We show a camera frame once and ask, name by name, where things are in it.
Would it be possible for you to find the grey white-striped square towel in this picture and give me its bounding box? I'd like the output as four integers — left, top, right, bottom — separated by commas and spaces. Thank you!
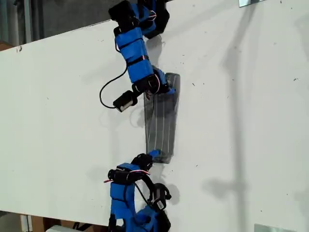
143, 72, 181, 165

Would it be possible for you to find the white plastic object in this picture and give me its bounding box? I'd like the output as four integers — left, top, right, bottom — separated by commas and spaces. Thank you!
45, 225, 75, 232

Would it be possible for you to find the steel plate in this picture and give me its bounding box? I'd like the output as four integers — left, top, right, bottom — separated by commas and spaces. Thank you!
238, 0, 264, 8

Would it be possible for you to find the brown cardboard box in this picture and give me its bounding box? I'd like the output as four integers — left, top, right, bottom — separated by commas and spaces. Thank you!
31, 216, 97, 232

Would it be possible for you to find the white table leg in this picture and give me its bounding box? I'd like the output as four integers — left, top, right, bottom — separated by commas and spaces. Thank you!
20, 214, 33, 232

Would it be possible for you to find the black camera cable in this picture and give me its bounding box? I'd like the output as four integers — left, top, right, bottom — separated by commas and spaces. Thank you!
134, 182, 153, 206
99, 65, 128, 109

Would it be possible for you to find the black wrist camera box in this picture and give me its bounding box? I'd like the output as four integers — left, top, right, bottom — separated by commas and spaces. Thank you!
151, 183, 172, 210
112, 90, 138, 113

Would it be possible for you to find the grey metal frame post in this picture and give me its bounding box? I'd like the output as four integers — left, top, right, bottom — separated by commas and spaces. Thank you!
24, 0, 33, 44

